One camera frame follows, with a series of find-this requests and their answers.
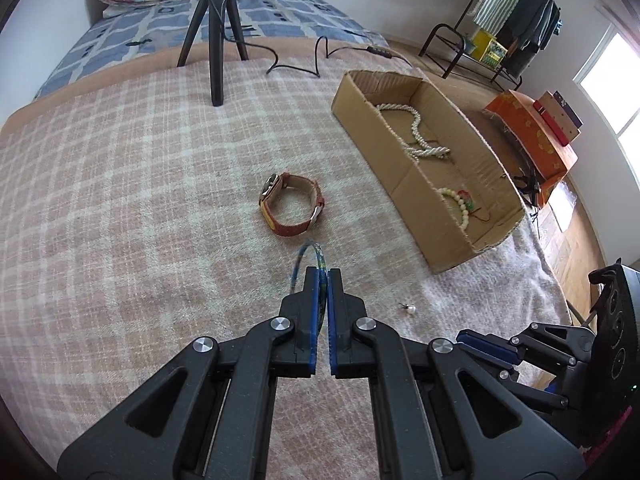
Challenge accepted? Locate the white pearl necklace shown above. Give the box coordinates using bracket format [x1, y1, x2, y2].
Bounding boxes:
[375, 103, 452, 161]

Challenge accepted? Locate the window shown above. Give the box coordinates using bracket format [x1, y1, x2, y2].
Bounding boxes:
[572, 22, 640, 153]

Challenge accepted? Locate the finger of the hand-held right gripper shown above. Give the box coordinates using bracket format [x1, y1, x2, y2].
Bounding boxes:
[460, 341, 571, 411]
[456, 322, 596, 368]

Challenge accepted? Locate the cardboard box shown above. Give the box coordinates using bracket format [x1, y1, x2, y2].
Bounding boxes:
[331, 70, 527, 275]

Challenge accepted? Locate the dark notebook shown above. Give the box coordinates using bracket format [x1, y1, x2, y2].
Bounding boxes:
[551, 91, 584, 128]

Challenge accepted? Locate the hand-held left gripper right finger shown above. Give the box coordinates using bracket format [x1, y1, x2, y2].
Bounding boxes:
[326, 267, 586, 480]

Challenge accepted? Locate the cream bead bracelet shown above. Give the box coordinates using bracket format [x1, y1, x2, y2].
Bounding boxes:
[439, 187, 493, 231]

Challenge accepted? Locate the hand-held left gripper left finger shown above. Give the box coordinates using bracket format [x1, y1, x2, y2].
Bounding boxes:
[56, 267, 328, 480]

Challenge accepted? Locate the black clothes rack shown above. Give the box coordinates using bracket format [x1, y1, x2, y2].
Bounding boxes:
[419, 0, 556, 92]

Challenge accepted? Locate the orange cloth covered chest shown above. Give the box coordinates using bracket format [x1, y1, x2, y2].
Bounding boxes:
[482, 89, 579, 208]

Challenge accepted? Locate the dark green hanging jacket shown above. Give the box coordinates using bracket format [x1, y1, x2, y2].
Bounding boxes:
[505, 0, 551, 73]

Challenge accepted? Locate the dark grey hanging garment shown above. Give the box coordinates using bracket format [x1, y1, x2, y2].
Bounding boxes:
[542, 0, 562, 48]

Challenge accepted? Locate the yellow box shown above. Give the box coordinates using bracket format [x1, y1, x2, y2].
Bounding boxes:
[470, 29, 493, 58]

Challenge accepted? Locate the dark thin bangle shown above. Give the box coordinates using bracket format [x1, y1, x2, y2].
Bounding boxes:
[289, 241, 330, 295]

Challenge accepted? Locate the brown leather wrist watch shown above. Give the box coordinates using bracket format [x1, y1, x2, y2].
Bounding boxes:
[258, 172, 327, 237]

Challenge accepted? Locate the black power cable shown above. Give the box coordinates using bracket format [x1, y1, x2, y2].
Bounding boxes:
[195, 0, 416, 78]

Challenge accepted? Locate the green printed box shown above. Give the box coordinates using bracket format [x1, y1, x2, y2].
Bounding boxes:
[481, 39, 507, 67]

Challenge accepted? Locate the tan box with red edge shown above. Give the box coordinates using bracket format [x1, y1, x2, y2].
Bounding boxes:
[532, 92, 581, 147]

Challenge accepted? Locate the black tripod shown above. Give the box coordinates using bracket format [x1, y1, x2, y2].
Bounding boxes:
[176, 0, 249, 107]

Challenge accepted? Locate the blue patterned mattress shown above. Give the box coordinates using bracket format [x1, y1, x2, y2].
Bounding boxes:
[32, 0, 390, 101]

